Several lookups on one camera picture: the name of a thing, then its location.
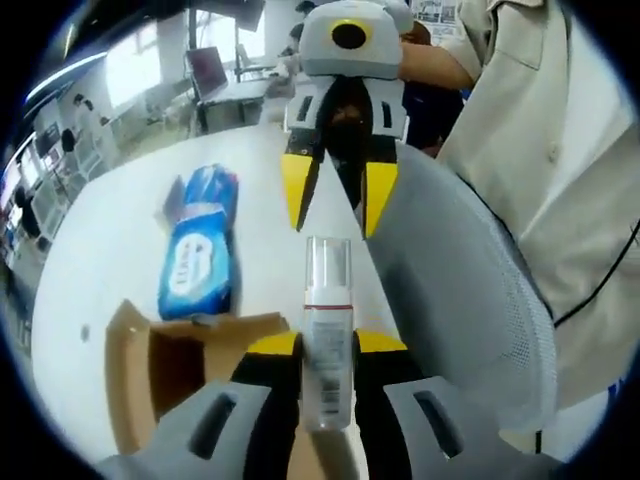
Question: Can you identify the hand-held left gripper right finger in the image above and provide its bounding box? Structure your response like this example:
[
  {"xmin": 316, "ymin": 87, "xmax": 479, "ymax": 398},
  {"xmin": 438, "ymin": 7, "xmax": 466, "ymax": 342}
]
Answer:
[{"xmin": 352, "ymin": 328, "xmax": 519, "ymax": 480}]

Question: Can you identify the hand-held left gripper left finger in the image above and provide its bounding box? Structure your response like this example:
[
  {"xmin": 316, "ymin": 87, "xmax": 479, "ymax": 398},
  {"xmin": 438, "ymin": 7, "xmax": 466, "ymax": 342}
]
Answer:
[{"xmin": 158, "ymin": 332, "xmax": 307, "ymax": 480}]

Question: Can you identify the brown cardboard shoe box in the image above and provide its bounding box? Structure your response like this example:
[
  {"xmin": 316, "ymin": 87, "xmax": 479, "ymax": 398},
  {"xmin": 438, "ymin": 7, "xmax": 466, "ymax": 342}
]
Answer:
[{"xmin": 103, "ymin": 298, "xmax": 371, "ymax": 480}]

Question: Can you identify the clear capped spray bottle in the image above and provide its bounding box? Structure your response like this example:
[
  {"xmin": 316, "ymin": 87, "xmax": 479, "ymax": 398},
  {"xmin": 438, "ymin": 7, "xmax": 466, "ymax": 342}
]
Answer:
[{"xmin": 299, "ymin": 235, "xmax": 359, "ymax": 432}]

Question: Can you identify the dark desk monitor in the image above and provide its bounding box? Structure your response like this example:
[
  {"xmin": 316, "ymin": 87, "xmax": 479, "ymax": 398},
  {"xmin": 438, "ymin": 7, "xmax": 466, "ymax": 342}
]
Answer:
[{"xmin": 185, "ymin": 45, "xmax": 229, "ymax": 101}]

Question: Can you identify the blue wet wipes pack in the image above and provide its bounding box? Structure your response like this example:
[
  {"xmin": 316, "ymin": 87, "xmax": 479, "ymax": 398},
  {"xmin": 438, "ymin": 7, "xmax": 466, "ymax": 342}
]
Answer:
[{"xmin": 157, "ymin": 209, "xmax": 241, "ymax": 321}]

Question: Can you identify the person in beige shirt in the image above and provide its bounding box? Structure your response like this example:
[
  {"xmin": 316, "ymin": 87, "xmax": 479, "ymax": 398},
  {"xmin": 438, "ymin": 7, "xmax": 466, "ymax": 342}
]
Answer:
[{"xmin": 434, "ymin": 0, "xmax": 640, "ymax": 451}]

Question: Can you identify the white office chair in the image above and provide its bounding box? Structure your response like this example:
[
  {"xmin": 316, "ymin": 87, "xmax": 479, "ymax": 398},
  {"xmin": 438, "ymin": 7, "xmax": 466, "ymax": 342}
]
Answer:
[{"xmin": 74, "ymin": 134, "xmax": 114, "ymax": 176}]

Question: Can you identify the long ceiling light strip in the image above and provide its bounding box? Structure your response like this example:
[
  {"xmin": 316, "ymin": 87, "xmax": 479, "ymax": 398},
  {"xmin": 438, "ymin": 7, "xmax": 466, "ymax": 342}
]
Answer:
[{"xmin": 27, "ymin": 54, "xmax": 109, "ymax": 101}]

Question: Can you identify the blue framed wall poster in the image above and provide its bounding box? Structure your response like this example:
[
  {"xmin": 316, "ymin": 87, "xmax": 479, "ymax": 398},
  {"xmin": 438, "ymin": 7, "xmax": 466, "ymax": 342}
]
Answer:
[{"xmin": 414, "ymin": 0, "xmax": 456, "ymax": 24}]

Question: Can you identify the black cable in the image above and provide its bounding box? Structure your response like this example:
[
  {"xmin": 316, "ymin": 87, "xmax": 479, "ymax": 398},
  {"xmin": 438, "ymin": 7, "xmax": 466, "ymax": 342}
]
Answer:
[{"xmin": 552, "ymin": 214, "xmax": 639, "ymax": 326}]

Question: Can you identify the wall monitor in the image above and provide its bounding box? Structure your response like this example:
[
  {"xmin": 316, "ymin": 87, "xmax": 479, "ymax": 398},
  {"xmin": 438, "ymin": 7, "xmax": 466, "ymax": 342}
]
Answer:
[{"xmin": 34, "ymin": 124, "xmax": 64, "ymax": 156}]

